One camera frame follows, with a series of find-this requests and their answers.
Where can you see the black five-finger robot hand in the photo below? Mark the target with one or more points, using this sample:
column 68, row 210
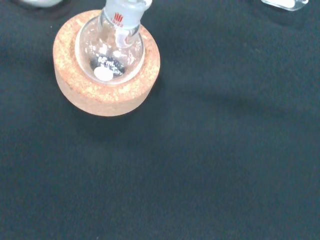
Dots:
column 40, row 2

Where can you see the glass round-bottom flask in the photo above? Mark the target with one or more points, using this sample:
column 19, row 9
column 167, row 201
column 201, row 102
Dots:
column 110, row 65

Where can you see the black bench cloth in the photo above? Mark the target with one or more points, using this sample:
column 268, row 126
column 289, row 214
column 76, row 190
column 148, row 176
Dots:
column 175, row 175

